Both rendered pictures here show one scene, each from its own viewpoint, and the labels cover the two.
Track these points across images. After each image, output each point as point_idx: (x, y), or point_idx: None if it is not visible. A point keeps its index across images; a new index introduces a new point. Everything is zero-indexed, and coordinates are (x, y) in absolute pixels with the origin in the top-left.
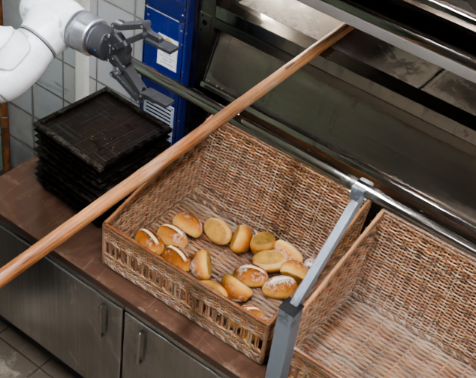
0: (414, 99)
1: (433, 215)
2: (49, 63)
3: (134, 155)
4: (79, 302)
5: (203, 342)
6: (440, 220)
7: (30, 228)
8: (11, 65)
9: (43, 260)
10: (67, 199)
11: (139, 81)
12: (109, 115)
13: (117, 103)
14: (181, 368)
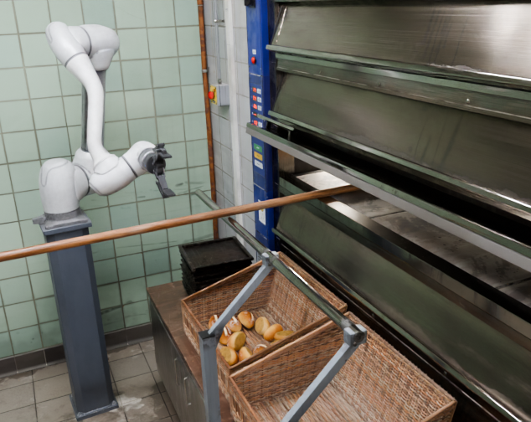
0: (358, 222)
1: (378, 317)
2: (131, 177)
3: (221, 268)
4: (173, 359)
5: None
6: (383, 321)
7: (161, 307)
8: (103, 172)
9: (163, 330)
10: (188, 295)
11: (164, 184)
12: (224, 249)
13: (234, 244)
14: (199, 406)
